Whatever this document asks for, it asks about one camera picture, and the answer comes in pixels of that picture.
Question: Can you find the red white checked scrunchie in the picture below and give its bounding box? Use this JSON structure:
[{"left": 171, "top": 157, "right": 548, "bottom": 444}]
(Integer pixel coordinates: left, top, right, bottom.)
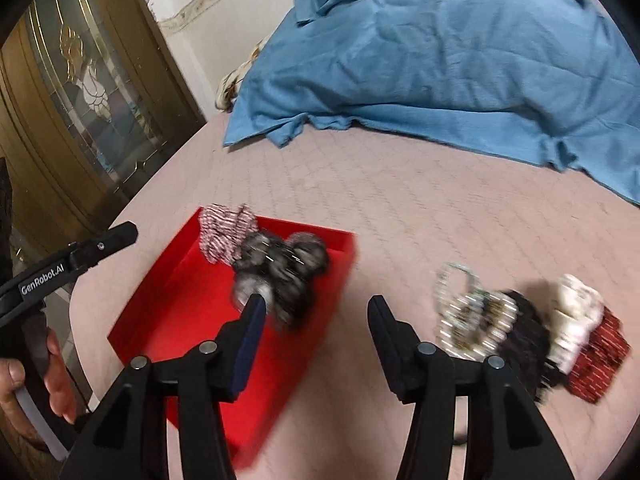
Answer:
[{"left": 198, "top": 204, "right": 258, "bottom": 266}]

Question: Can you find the floral patterned quilt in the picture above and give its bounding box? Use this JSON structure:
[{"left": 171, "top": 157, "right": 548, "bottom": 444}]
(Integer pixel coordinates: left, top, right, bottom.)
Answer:
[{"left": 215, "top": 35, "right": 270, "bottom": 112}]

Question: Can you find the blue blanket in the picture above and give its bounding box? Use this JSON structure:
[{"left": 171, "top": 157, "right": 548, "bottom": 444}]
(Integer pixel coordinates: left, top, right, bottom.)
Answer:
[{"left": 224, "top": 0, "right": 639, "bottom": 202}]

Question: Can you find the wooden glass door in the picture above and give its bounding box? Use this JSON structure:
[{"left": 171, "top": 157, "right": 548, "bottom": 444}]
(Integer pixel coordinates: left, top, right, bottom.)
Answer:
[{"left": 1, "top": 0, "right": 204, "bottom": 260}]

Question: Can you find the white dotted scrunchie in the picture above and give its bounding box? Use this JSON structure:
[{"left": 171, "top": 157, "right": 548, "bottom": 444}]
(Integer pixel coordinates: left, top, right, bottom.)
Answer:
[{"left": 547, "top": 274, "right": 604, "bottom": 375}]

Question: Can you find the white pearl bracelet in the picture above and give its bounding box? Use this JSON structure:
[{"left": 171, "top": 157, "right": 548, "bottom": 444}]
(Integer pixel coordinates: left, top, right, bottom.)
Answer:
[{"left": 437, "top": 291, "right": 519, "bottom": 361}]

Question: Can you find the small black scrunchie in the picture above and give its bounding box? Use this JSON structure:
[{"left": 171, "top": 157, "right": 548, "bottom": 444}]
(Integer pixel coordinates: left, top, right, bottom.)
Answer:
[{"left": 499, "top": 290, "right": 553, "bottom": 403}]

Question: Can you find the grey black scrunchie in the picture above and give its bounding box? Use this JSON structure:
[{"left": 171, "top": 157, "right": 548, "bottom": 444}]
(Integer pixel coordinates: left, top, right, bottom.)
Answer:
[{"left": 232, "top": 231, "right": 329, "bottom": 328}]

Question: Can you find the pink quilted bed mattress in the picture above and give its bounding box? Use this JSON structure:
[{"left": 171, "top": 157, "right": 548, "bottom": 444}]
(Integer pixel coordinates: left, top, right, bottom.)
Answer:
[{"left": 70, "top": 115, "right": 639, "bottom": 479}]

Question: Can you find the dark red dotted scrunchie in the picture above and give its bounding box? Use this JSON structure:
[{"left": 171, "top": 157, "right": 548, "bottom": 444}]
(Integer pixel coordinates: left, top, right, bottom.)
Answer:
[{"left": 566, "top": 308, "right": 631, "bottom": 404}]

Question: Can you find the red shallow tray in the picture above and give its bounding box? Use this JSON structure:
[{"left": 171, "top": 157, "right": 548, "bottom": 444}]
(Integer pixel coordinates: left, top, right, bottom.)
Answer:
[{"left": 108, "top": 216, "right": 357, "bottom": 470}]

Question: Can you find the left hand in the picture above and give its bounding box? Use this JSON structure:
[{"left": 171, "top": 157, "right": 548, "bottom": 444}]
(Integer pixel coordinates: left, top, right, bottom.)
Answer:
[{"left": 1, "top": 332, "right": 77, "bottom": 460}]

